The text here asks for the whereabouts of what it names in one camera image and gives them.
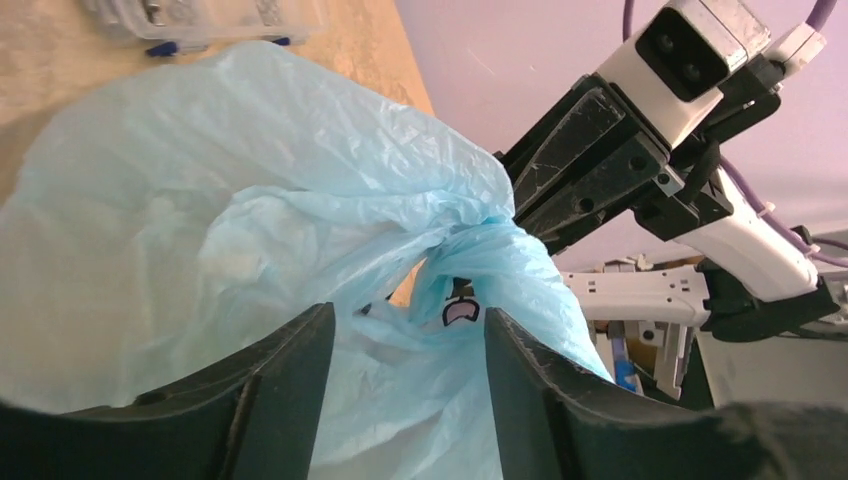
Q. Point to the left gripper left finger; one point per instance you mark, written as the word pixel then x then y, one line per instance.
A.
pixel 251 415

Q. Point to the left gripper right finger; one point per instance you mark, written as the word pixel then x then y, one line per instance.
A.
pixel 556 420

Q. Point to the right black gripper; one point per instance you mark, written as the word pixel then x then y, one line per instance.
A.
pixel 568 181

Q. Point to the light blue plastic bag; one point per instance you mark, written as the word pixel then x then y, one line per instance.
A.
pixel 172 218

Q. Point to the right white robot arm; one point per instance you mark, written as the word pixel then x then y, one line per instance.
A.
pixel 761 283

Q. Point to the white power strip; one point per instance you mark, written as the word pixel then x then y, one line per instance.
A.
pixel 673 296

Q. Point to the clear plastic screw box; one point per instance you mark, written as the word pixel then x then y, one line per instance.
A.
pixel 181 26

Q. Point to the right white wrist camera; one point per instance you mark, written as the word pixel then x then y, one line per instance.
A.
pixel 671 69

